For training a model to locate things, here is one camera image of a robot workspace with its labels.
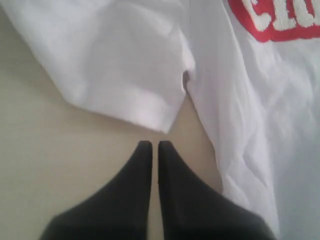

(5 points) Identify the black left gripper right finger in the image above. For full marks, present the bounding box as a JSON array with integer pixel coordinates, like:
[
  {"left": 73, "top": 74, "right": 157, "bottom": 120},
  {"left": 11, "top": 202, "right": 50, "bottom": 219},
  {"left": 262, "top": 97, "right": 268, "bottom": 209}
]
[{"left": 158, "top": 141, "right": 276, "bottom": 240}]

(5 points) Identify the white t-shirt red print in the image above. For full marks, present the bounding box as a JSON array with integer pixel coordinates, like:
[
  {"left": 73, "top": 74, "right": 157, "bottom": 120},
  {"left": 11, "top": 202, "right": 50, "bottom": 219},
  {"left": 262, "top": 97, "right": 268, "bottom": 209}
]
[{"left": 0, "top": 0, "right": 320, "bottom": 240}]

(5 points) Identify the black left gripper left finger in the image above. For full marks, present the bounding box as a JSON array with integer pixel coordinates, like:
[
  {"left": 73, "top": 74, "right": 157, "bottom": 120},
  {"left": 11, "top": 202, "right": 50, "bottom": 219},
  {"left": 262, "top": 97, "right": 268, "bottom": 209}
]
[{"left": 40, "top": 141, "right": 153, "bottom": 240}]

